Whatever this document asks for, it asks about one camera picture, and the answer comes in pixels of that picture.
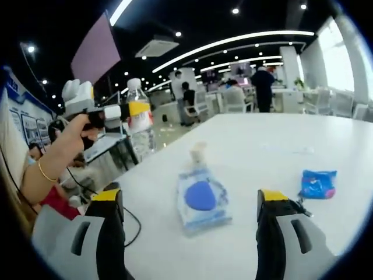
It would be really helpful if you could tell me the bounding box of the side desk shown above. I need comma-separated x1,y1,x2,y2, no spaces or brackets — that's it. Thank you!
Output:
83,134,139,174

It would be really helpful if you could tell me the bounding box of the clear plastic bottle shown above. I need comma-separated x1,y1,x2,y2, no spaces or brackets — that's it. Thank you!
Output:
126,77,157,160

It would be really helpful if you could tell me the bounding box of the ceiling air vent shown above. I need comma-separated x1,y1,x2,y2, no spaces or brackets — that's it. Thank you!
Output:
135,34,181,58

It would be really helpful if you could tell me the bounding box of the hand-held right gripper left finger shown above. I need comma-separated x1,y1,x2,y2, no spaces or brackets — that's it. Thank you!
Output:
49,188,129,280

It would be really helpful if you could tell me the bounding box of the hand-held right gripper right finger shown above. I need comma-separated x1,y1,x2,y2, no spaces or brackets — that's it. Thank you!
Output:
255,188,340,280

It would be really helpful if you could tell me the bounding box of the white table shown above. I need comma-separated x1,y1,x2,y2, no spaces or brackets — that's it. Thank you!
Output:
96,113,373,280

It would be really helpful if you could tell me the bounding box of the person's left hand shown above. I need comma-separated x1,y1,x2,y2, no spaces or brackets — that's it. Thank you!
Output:
47,113,100,165

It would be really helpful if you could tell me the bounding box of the blue wall poster board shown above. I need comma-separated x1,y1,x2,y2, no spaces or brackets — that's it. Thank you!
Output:
0,66,58,148

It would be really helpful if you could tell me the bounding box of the white mesh office chair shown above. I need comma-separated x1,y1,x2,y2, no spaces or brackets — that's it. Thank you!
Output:
184,89,208,124

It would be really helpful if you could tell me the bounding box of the blue pad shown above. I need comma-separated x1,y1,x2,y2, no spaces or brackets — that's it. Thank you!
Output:
177,168,234,237

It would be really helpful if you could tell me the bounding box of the blue wipes packet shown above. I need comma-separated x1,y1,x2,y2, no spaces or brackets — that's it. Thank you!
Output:
296,169,339,201

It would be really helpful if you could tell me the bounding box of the pink wall screen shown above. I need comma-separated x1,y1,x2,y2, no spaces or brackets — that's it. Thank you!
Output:
70,12,122,86

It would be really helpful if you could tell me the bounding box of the white paper cup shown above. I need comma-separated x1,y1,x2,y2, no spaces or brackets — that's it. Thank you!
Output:
188,141,208,166

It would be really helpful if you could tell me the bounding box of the person's grey clothing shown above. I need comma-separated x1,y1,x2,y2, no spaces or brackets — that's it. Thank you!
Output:
30,204,86,263

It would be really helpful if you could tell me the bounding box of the gold bracelet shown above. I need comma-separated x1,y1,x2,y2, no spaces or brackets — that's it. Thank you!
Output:
37,159,59,183

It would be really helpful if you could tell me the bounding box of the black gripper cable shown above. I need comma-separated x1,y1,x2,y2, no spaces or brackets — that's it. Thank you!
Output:
121,205,143,248

